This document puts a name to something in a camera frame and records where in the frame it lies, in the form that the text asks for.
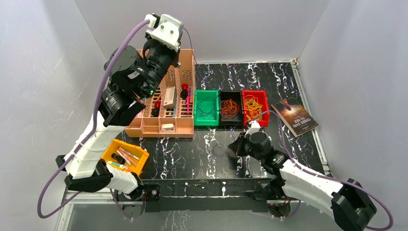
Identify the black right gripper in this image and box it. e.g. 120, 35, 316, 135
229, 131, 264, 162

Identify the orange wire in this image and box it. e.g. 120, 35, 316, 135
220, 99, 241, 121

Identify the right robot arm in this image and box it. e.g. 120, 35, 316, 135
228, 132, 377, 231

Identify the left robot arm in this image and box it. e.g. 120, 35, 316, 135
56, 40, 179, 200

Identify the black storage bin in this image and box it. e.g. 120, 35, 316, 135
218, 90, 244, 128

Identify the red storage bin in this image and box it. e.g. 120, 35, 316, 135
242, 90, 269, 127

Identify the green storage bin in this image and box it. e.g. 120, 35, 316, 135
193, 90, 220, 127

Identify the dark paperback book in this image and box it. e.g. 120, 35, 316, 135
271, 97, 319, 137

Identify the beige plastic file organizer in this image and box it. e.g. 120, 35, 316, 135
125, 49, 196, 138

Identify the white cardboard box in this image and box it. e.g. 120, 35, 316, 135
162, 86, 177, 109

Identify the red and black stamp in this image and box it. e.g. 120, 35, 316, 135
151, 100, 161, 117

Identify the yellow tray with pens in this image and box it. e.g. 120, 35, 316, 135
102, 139, 150, 176

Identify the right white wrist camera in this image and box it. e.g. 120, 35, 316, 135
245, 120, 261, 135

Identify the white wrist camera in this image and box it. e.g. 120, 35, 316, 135
145, 13, 184, 52
245, 120, 261, 135

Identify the yellow-green wire coil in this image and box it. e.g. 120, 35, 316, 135
243, 95, 264, 121

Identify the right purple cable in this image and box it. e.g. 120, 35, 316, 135
252, 110, 394, 231

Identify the purple cable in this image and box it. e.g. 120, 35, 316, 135
37, 19, 151, 219
252, 110, 394, 231

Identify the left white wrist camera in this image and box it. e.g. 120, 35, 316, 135
145, 13, 184, 52

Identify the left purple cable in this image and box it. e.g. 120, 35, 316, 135
37, 19, 151, 219

